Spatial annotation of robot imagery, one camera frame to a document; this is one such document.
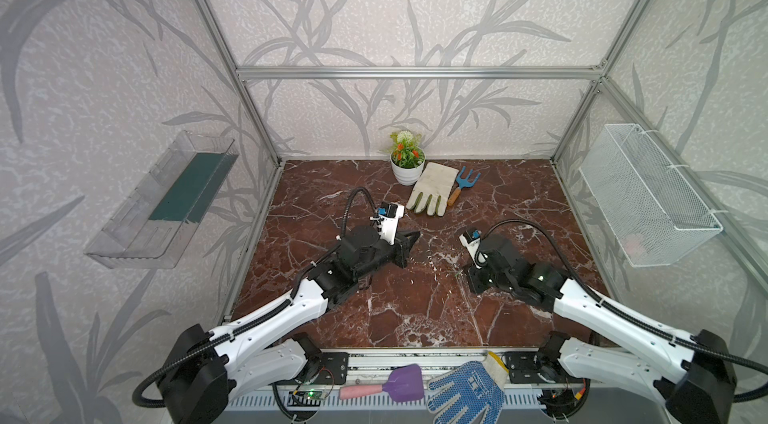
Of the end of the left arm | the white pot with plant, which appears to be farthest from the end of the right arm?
the white pot with plant

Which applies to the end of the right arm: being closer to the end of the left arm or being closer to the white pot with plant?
the end of the left arm

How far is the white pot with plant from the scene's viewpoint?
1.02 m
